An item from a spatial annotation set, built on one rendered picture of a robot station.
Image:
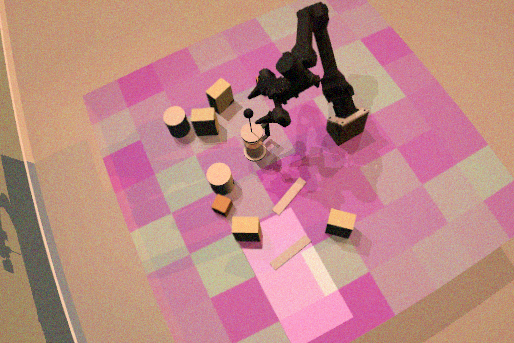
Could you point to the french press coffee maker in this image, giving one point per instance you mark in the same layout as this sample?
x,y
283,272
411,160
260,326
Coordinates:
x,y
253,139

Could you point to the tan flat bar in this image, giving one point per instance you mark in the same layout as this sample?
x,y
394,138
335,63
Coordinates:
x,y
290,252
289,196

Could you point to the peach cylinder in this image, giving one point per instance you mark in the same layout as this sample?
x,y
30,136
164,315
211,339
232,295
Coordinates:
x,y
220,179
177,122

